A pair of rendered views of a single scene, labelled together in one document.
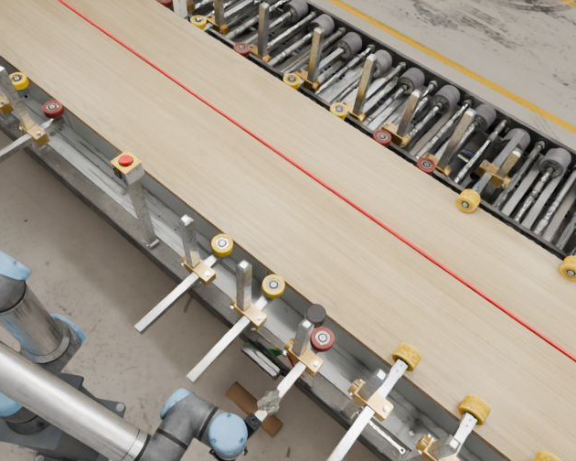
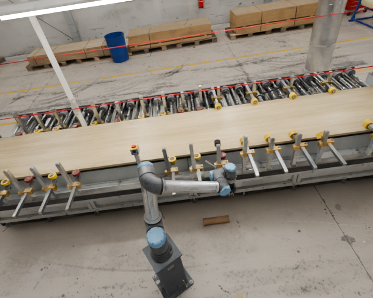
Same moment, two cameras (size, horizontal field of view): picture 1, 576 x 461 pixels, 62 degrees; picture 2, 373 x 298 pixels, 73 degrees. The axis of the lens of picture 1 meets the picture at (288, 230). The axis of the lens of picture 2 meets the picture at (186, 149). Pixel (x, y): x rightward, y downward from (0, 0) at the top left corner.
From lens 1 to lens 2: 134 cm
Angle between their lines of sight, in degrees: 25
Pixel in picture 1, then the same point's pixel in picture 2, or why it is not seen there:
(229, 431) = (230, 165)
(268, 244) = (183, 149)
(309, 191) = (179, 133)
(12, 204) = (61, 246)
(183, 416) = (217, 172)
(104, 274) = (124, 234)
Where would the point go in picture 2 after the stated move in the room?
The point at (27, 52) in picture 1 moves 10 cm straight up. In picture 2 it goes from (45, 167) to (40, 161)
